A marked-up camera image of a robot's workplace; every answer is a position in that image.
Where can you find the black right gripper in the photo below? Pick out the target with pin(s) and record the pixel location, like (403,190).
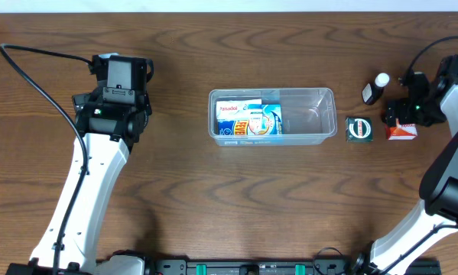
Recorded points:
(404,112)

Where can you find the red Panadol ActiFast box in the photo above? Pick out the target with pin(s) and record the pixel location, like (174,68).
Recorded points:
(399,132)

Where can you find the dark syrup bottle white cap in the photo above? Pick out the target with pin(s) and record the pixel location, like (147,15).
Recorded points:
(373,90)

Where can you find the green Zam-Buk box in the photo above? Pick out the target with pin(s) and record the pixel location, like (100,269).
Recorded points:
(359,130)

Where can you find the blue Kool Fever box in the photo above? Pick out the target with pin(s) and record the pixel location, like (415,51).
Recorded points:
(267,122)

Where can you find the white blue Panadol box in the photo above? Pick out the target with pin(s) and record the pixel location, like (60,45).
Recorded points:
(237,109)

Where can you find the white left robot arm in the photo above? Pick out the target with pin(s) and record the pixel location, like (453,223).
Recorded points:
(81,234)

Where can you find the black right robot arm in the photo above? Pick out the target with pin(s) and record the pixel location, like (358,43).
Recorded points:
(435,216)

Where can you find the clear plastic container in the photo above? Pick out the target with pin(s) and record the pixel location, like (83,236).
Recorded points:
(308,115)

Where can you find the black mounting rail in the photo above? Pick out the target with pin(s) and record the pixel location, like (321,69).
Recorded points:
(314,267)

